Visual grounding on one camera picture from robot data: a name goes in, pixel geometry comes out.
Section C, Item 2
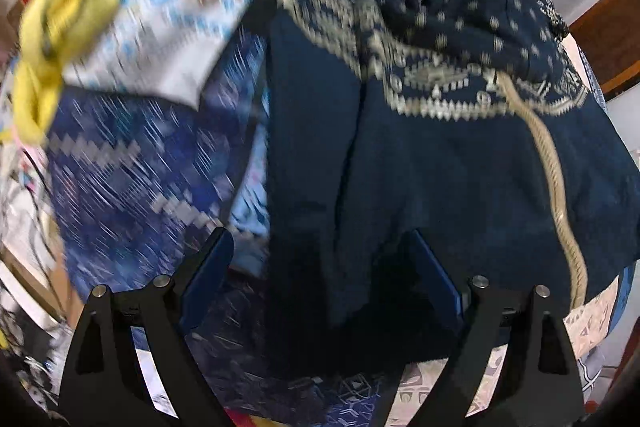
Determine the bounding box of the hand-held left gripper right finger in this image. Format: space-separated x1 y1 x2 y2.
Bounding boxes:
372 229 586 427

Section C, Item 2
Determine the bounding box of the navy patterned hoodie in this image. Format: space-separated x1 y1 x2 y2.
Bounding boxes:
262 0 640 373

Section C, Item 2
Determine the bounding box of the pile of printed papers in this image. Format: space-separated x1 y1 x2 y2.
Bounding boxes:
0 132 71 358

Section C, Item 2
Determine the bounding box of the yellow cloth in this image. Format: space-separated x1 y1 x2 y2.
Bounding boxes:
12 0 143 142

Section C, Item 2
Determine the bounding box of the light blue patterned cloth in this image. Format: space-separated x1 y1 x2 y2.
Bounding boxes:
65 0 291 108

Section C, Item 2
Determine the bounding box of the blue patchwork quilt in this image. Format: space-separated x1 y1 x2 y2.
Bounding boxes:
45 0 640 427

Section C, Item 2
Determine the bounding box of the wooden door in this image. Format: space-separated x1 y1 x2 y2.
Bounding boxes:
570 0 640 95

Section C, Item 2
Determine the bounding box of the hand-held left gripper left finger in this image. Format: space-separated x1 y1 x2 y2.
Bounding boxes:
57 227 235 427

